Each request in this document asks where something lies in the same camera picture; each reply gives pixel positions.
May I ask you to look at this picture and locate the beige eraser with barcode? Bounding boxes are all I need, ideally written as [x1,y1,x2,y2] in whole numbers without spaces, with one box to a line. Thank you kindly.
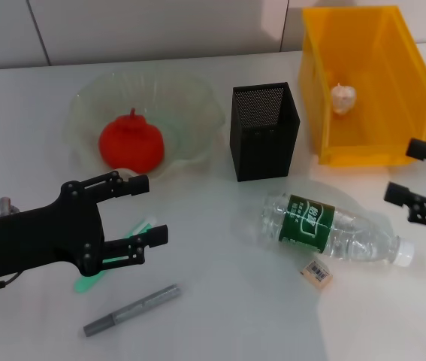
[297,259,334,290]

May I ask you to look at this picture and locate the clear green-label water bottle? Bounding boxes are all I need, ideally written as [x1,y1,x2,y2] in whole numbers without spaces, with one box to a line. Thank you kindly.
[259,192,416,268]

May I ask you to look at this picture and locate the grey marker pen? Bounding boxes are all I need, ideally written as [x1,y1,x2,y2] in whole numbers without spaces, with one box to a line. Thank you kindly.
[83,284,182,338]

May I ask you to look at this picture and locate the green retractable pen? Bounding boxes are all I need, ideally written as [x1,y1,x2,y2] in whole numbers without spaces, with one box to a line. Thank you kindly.
[73,214,157,296]

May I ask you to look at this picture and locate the yellow plastic bin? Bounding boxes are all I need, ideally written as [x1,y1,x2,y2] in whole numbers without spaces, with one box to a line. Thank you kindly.
[297,4,426,166]

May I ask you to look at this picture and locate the white paper ball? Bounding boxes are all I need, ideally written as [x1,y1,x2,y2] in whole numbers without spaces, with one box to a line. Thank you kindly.
[330,83,358,117]

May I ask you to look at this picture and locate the red-orange toy orange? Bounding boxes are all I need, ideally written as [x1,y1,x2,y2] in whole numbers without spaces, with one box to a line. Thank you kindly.
[98,108,165,174]

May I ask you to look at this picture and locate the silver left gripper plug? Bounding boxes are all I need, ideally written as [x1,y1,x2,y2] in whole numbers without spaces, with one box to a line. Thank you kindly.
[0,196,18,216]

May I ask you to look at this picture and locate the green glass fruit bowl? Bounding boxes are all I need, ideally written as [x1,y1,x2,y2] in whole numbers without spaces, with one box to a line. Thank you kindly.
[62,71,225,181]

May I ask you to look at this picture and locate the black mesh pen holder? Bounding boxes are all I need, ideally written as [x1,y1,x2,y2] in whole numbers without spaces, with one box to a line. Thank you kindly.
[229,81,302,184]

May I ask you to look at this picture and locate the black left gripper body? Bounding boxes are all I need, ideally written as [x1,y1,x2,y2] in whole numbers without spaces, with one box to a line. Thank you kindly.
[0,180,107,279]

